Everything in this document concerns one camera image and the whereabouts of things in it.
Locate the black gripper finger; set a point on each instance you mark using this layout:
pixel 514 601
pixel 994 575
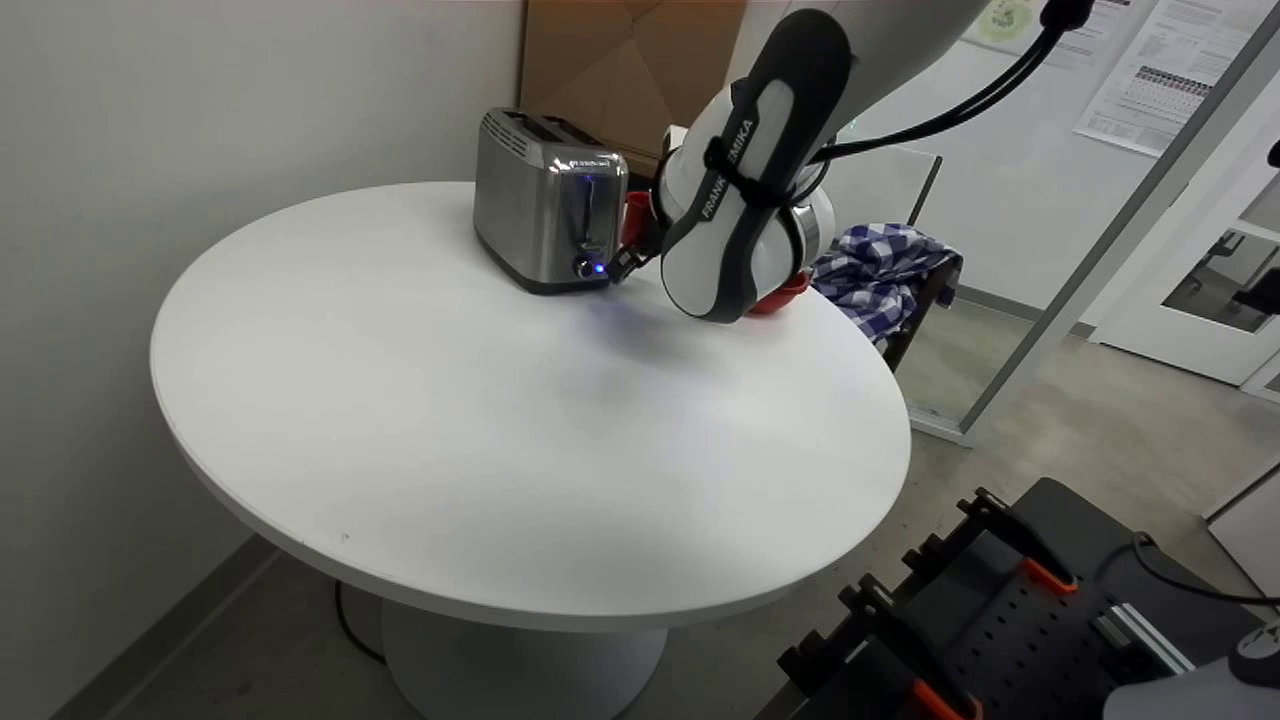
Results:
pixel 637 253

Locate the printed paper sheet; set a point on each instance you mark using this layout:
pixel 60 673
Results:
pixel 1175 75

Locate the black equipment with red parts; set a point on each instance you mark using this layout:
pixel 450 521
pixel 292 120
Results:
pixel 1053 640

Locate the large cardboard sheet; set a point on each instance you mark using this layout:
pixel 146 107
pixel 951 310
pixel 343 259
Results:
pixel 613 65

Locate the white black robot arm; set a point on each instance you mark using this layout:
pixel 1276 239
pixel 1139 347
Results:
pixel 747 253

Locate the red bowl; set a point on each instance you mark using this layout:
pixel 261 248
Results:
pixel 785 297

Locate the metal frame post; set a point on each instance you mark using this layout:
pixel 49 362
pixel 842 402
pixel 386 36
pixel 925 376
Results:
pixel 1105 242

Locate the white table pedestal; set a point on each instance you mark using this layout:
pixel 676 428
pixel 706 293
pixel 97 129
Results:
pixel 523 664

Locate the silver toaster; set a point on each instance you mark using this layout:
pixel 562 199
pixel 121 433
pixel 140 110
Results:
pixel 535 201

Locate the red cup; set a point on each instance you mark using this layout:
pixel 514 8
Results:
pixel 637 215

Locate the blue checkered cloth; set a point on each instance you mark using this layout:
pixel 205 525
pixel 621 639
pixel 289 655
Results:
pixel 880 273

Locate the green printed paper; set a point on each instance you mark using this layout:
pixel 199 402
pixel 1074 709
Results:
pixel 1004 20

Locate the white door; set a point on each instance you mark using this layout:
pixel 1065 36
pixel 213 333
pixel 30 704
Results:
pixel 1175 267

